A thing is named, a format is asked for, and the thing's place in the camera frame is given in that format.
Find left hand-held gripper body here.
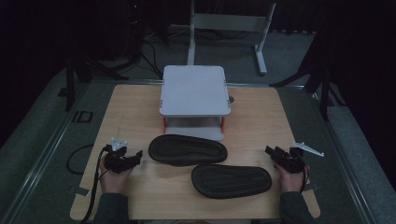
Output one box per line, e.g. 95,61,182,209
103,136,138,175

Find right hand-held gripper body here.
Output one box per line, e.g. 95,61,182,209
277,140,325,175

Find white two-tier shoe rack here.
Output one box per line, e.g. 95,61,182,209
159,64,233,143

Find person's right hand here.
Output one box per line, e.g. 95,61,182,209
275,163,307,194

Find person's left hand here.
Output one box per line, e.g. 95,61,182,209
98,155,134,196

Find grey tape piece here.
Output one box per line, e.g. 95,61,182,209
301,182,320,192
74,186,91,198

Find black tripod stand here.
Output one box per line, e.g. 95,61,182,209
64,0,143,112
269,43,347,121

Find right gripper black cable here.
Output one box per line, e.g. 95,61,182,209
299,161,311,194

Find black cable loop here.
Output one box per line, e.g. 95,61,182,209
65,144,95,175

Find black background cables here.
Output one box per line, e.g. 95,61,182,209
138,29,165,80

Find white metal stand frame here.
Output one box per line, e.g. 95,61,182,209
186,0,277,77

